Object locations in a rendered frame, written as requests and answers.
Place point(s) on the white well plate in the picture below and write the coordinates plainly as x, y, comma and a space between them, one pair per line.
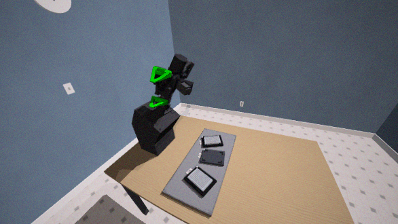
209, 140
199, 178

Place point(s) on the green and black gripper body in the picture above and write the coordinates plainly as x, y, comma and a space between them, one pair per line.
164, 87

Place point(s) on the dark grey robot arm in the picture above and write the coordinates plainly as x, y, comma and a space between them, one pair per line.
181, 65

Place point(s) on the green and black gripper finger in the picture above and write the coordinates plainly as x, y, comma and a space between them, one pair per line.
159, 71
157, 99

